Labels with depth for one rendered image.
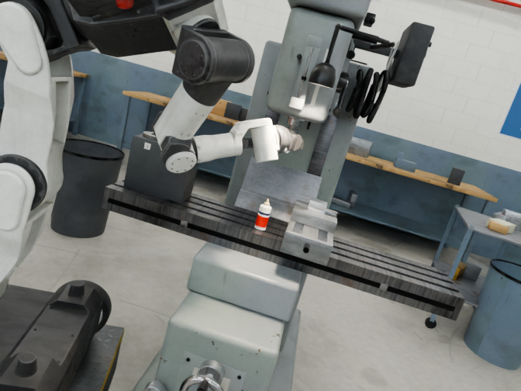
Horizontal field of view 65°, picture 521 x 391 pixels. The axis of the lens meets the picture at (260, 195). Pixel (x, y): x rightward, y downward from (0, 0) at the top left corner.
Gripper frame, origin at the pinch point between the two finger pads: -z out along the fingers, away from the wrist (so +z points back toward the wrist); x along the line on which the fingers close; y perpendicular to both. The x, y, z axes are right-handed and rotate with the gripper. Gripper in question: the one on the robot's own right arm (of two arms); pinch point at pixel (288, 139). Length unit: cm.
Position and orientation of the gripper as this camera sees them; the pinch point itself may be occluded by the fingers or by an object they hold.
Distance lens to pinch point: 139.9
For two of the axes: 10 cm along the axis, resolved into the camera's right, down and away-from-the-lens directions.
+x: -8.9, -3.4, 3.2
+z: -3.8, 1.3, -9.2
